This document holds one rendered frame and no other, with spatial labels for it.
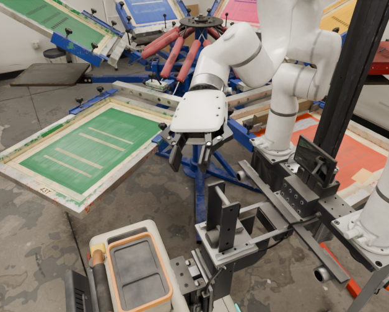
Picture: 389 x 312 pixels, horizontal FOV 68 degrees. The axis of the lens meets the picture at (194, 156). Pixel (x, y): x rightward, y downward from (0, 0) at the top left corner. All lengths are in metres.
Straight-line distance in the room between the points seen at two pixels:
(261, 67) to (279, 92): 0.37
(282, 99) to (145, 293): 0.71
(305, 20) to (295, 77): 0.16
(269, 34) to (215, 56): 0.16
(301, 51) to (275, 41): 0.24
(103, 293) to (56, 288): 1.30
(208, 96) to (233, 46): 0.11
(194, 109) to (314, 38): 0.49
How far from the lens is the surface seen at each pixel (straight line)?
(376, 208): 0.82
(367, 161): 1.53
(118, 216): 2.40
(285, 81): 0.96
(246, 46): 0.59
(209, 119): 0.53
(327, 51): 0.92
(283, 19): 0.70
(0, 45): 5.22
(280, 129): 1.04
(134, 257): 0.94
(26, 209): 2.74
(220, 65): 0.62
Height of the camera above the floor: 1.78
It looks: 38 degrees down
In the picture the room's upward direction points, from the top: straight up
